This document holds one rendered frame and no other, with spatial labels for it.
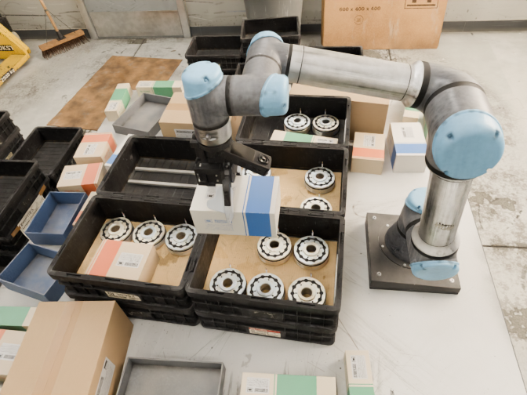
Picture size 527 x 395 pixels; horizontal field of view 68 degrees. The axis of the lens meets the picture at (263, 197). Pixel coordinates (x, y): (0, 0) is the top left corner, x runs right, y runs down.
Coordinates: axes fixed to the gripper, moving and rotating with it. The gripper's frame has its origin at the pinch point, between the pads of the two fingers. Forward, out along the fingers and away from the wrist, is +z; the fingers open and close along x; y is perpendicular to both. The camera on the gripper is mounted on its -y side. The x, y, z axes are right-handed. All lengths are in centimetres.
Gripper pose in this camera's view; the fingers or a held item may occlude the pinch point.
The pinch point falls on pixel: (237, 200)
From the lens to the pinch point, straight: 96.7
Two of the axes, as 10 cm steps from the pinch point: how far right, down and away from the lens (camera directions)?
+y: -9.9, -0.3, 1.4
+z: 0.8, 6.7, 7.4
